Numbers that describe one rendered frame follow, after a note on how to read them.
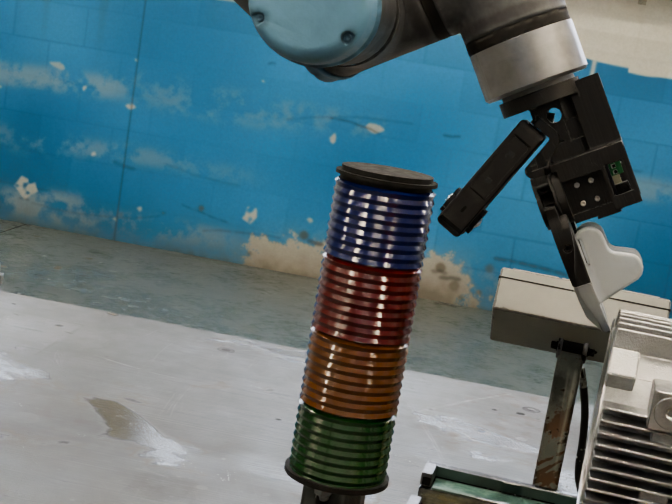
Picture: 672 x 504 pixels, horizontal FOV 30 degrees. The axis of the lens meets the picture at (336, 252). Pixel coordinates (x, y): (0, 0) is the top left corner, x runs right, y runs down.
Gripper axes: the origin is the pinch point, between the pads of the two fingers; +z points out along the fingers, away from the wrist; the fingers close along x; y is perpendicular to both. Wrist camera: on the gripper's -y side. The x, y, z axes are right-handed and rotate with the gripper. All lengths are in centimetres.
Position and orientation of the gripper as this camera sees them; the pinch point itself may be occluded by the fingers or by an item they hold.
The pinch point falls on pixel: (593, 319)
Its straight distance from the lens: 109.7
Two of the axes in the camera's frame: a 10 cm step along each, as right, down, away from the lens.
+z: 3.4, 9.4, 0.5
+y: 9.1, -3.2, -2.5
